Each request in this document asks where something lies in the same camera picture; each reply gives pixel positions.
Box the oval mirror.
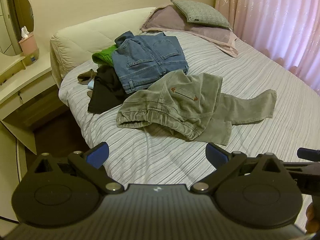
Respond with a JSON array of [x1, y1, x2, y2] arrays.
[[0, 0, 34, 57]]

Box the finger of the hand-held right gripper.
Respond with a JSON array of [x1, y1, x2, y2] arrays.
[[282, 161, 320, 174], [297, 147, 320, 160]]

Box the cream dressing table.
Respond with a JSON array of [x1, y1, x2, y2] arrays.
[[0, 52, 60, 155]]

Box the blue jeans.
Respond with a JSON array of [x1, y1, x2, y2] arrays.
[[111, 31, 189, 94]]

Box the green knit garment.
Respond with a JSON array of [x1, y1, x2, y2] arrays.
[[92, 44, 118, 67]]

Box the pink tissue holder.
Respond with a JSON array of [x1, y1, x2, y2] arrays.
[[19, 26, 39, 56]]

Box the pink curtain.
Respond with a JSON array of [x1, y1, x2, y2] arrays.
[[215, 0, 320, 93]]

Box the grey woven pillow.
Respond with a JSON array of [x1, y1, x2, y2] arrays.
[[171, 0, 232, 29]]

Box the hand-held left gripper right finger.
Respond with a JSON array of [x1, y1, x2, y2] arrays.
[[191, 142, 293, 194]]

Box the cream padded headboard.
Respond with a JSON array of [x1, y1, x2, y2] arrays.
[[50, 7, 160, 85]]

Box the black garment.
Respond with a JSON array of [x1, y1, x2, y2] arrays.
[[87, 66, 133, 114]]

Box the brown garment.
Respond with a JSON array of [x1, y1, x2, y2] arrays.
[[77, 69, 98, 85]]

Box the bed with striped bedspread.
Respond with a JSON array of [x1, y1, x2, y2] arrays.
[[59, 27, 320, 228]]

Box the olive green pants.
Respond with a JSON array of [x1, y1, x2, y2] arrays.
[[116, 70, 277, 147]]

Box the person's right hand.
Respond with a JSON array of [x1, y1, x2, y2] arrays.
[[305, 202, 320, 233]]

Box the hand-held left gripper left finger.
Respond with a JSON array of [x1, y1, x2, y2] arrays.
[[31, 142, 124, 194]]

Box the purple pillow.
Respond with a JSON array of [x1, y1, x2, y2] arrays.
[[140, 4, 239, 58]]

